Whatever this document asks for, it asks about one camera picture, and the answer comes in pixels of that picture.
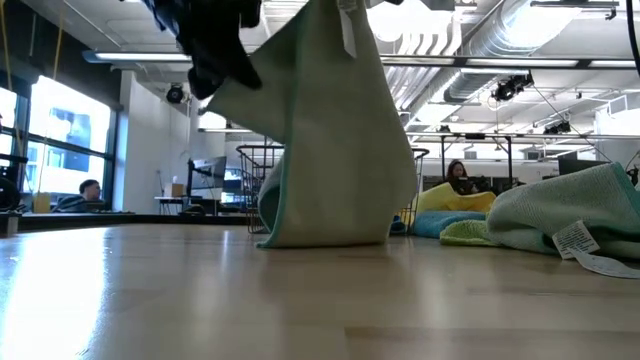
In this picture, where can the lime green microfiber towel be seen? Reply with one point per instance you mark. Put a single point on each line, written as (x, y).
(465, 232)

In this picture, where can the black ceiling camera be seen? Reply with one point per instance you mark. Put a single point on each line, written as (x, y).
(175, 94)

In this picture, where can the black station frame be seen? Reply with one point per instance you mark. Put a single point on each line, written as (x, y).
(475, 136)

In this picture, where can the yellow box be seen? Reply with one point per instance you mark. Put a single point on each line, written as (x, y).
(41, 204)

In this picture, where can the yellow microfiber towel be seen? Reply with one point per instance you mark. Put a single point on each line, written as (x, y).
(450, 200)

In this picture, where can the beige tissue box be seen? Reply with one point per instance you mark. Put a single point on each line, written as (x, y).
(175, 190)

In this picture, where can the black flat monitor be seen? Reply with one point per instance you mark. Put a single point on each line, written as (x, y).
(580, 166)

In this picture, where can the mint green microfiber towel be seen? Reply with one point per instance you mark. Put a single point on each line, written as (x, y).
(560, 200)

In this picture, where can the computer monitor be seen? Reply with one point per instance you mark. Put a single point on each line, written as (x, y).
(210, 172)

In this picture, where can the ceiling light rail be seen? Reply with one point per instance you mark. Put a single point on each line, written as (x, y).
(500, 62)

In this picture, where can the black overhead camera rig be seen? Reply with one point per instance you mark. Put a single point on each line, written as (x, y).
(510, 87)

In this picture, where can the silver ventilation duct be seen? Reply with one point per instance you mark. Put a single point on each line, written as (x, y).
(500, 35)

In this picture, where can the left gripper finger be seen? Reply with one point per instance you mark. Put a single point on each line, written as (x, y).
(207, 82)
(242, 72)

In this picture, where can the black aluminium table frame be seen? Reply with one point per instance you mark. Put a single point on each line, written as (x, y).
(60, 220)

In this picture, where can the pale green microfiber towel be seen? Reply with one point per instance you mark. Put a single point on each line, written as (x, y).
(340, 150)

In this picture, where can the long ceiling light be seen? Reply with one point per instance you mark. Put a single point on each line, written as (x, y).
(135, 56)

